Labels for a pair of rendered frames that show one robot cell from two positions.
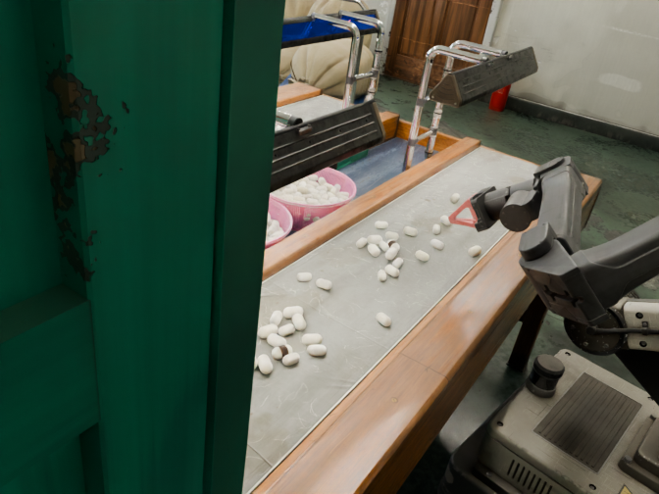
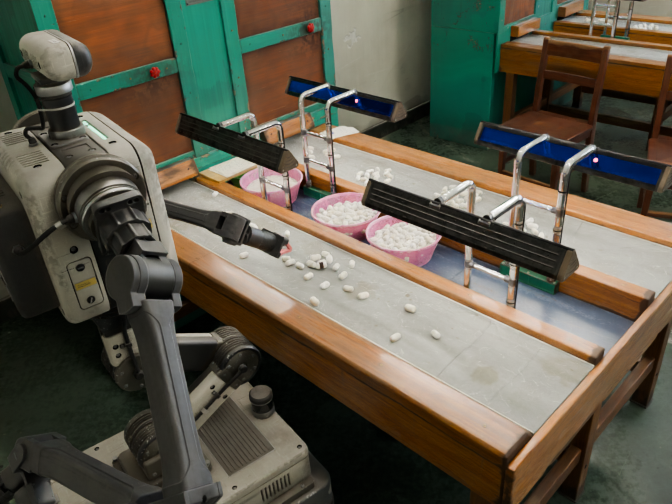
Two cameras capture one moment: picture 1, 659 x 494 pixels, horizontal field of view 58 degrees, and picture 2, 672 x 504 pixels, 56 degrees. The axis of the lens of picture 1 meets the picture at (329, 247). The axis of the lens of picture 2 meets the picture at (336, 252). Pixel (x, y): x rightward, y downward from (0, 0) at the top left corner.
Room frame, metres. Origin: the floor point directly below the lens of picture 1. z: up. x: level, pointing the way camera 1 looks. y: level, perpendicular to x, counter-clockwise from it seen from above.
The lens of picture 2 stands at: (1.77, -1.80, 1.88)
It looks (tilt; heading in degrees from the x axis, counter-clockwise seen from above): 32 degrees down; 107
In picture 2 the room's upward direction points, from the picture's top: 5 degrees counter-clockwise
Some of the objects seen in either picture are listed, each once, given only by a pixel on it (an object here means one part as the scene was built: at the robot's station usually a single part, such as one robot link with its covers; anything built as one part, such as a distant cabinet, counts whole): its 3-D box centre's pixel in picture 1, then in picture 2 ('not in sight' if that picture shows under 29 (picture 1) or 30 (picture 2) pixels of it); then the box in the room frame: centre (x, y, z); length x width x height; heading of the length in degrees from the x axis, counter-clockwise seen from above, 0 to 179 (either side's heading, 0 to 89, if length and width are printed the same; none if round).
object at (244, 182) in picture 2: not in sight; (272, 188); (0.81, 0.44, 0.72); 0.27 x 0.27 x 0.10
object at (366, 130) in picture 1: (264, 158); (231, 139); (0.82, 0.12, 1.08); 0.62 x 0.08 x 0.07; 150
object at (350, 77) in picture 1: (338, 89); (547, 212); (1.90, 0.05, 0.90); 0.20 x 0.19 x 0.45; 150
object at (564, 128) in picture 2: not in sight; (548, 125); (1.98, 2.00, 0.45); 0.44 x 0.43 x 0.91; 147
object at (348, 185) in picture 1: (304, 198); (403, 242); (1.43, 0.09, 0.72); 0.27 x 0.27 x 0.10
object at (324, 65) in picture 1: (329, 67); not in sight; (4.23, 0.20, 0.40); 0.74 x 0.56 x 0.38; 153
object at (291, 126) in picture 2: not in sight; (287, 128); (0.74, 0.87, 0.83); 0.30 x 0.06 x 0.07; 60
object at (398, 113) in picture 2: not in sight; (341, 96); (1.10, 0.60, 1.08); 0.62 x 0.08 x 0.07; 150
